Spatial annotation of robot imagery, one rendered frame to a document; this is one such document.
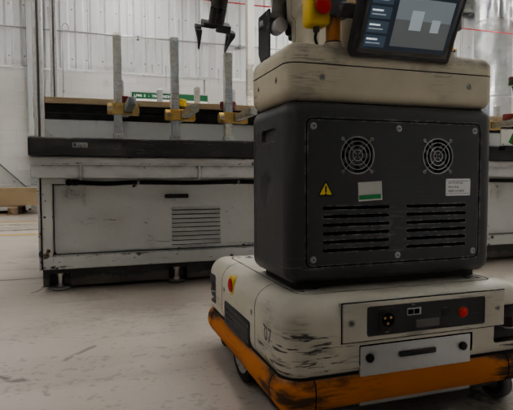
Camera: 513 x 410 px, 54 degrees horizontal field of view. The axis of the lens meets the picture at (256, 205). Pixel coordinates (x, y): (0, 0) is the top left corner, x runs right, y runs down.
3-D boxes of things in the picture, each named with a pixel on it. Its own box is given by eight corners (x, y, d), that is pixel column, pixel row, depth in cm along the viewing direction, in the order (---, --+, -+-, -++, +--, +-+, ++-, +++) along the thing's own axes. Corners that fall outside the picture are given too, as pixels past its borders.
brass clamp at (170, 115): (195, 120, 229) (195, 109, 228) (165, 119, 224) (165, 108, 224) (193, 122, 235) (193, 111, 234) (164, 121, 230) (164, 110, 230)
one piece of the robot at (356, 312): (506, 325, 114) (506, 289, 114) (343, 346, 101) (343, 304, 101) (497, 323, 116) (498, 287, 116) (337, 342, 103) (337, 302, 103)
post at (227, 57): (232, 154, 236) (232, 50, 234) (225, 154, 235) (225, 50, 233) (230, 154, 240) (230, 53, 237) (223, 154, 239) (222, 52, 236)
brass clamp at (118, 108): (139, 115, 221) (139, 102, 220) (107, 113, 216) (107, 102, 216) (138, 116, 227) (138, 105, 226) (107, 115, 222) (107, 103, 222)
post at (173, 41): (179, 142, 228) (178, 36, 226) (172, 142, 227) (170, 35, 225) (178, 143, 231) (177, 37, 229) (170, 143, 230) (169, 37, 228)
